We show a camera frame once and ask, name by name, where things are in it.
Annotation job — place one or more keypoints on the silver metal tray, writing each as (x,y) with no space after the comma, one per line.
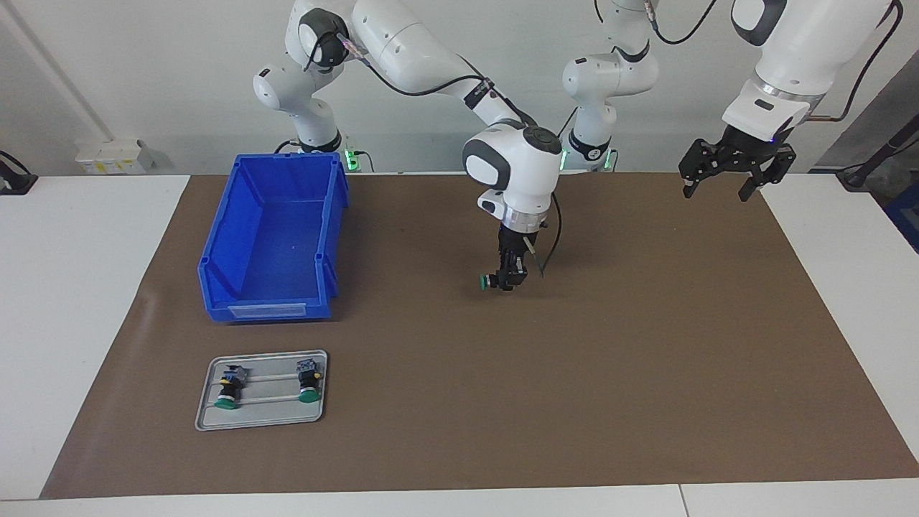
(273,413)

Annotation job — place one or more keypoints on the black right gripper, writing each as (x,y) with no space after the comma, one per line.
(518,240)

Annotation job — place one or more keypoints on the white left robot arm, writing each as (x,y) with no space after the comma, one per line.
(811,36)

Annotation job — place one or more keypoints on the black table clamp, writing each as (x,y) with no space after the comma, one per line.
(14,183)

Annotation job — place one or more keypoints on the white wall socket box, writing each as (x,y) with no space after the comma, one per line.
(115,156)

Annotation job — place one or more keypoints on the black stand pole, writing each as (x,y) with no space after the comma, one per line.
(854,178)

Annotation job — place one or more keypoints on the green push button switch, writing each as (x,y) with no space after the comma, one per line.
(484,282)
(309,384)
(230,391)

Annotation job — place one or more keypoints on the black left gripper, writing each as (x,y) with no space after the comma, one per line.
(750,147)

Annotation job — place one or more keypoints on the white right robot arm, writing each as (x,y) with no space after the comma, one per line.
(402,43)

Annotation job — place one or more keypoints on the blue crate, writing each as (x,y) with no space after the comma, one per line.
(906,215)

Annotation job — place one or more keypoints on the brown table mat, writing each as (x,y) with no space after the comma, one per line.
(502,395)

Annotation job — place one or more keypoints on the green lit base connector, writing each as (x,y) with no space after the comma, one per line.
(352,156)

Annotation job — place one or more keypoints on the blue plastic storage bin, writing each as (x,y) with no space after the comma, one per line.
(273,237)

